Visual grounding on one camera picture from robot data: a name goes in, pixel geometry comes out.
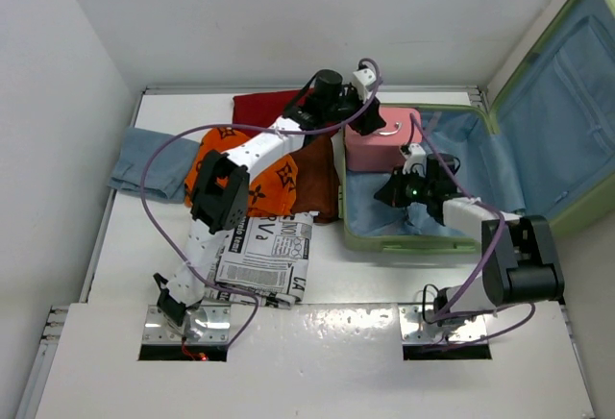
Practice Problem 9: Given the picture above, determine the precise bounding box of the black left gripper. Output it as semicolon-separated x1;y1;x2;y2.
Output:
321;81;384;135

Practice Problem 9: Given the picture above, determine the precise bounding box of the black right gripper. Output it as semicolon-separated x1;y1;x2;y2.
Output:
375;165;433;209

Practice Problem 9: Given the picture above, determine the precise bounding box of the pink cosmetic case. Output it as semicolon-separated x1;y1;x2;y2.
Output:
344;106;422;173

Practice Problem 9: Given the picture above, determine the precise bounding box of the orange patterned cloth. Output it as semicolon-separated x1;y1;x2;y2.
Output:
184;128;299;217

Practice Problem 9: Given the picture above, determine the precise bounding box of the newspaper print cloth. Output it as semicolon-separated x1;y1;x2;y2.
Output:
215;212;313;308

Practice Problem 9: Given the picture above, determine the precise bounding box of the green hard-shell suitcase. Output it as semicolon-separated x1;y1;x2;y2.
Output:
334;0;615;254

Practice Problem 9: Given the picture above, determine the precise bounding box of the light blue denim garment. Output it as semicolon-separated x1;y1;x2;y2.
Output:
107;127;203;205

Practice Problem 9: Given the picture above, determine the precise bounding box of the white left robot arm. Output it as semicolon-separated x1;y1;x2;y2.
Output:
156;59;384;328

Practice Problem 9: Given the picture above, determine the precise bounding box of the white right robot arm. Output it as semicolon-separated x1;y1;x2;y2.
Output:
374;154;565;326

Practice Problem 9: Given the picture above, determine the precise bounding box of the brown towel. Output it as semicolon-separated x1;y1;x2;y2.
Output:
290;136;340;224

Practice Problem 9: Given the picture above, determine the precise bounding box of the dark red cloth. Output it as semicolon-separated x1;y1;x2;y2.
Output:
233;89;300;128

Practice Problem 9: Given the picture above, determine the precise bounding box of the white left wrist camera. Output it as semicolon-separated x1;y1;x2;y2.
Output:
351;67;379;102

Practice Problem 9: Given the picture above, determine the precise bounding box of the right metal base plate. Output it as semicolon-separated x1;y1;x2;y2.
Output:
398;303;487;346

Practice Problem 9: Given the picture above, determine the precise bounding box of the metal base plate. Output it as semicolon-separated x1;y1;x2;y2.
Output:
398;303;487;346
141;305;231;345

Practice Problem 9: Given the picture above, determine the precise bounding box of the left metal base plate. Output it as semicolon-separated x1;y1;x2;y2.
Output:
141;305;231;345

